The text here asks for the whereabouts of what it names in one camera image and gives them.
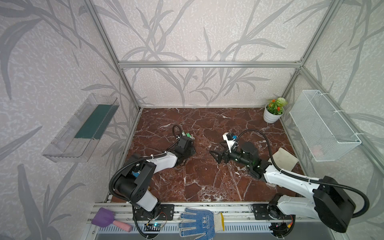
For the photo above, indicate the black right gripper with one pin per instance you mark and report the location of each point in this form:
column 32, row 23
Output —
column 226, row 155

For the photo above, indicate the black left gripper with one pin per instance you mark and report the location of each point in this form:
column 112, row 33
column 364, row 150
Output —
column 188, row 149

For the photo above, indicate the green key tag with key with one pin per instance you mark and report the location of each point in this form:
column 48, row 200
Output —
column 190, row 136

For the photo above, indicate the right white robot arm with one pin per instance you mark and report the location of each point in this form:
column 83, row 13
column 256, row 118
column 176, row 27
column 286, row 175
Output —
column 320, row 199

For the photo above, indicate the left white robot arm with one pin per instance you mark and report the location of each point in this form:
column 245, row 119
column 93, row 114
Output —
column 131, row 182

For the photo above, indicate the blue white work glove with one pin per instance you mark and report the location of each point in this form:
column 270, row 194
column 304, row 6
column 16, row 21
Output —
column 199, row 223

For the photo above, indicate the beige sponge pad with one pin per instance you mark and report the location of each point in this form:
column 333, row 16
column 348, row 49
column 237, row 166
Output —
column 285, row 160

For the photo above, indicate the potted plant white pot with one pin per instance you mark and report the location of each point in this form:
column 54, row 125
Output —
column 274, row 110

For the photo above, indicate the green circuit board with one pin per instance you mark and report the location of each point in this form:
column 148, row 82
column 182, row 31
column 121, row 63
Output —
column 154, row 227

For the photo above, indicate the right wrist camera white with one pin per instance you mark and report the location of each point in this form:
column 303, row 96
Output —
column 231, row 139

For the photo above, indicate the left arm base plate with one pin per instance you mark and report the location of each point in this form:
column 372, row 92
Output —
column 161, row 212

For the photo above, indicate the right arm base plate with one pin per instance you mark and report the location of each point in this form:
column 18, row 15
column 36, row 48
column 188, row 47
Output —
column 267, row 212

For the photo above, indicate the purple scoop pink handle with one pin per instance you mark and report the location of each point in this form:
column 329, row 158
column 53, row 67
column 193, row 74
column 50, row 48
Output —
column 104, row 218

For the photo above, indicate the clear plastic wall shelf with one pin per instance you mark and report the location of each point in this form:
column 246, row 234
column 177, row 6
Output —
column 78, row 139

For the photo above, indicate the white wire mesh basket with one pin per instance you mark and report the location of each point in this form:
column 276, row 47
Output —
column 326, row 133

